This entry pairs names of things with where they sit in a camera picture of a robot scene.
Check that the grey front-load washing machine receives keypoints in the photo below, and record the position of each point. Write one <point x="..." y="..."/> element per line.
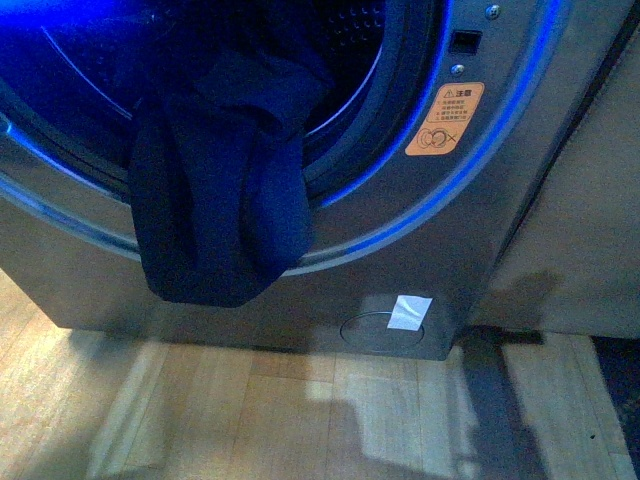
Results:
<point x="384" y="223"/>

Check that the dark navy knitted garment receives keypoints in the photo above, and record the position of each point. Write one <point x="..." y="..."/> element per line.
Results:
<point x="218" y="197"/>

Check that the orange warning sticker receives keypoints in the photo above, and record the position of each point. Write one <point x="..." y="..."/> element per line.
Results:
<point x="447" y="120"/>

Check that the white tape on filter cover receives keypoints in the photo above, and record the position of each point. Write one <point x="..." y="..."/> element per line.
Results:
<point x="409" y="312"/>

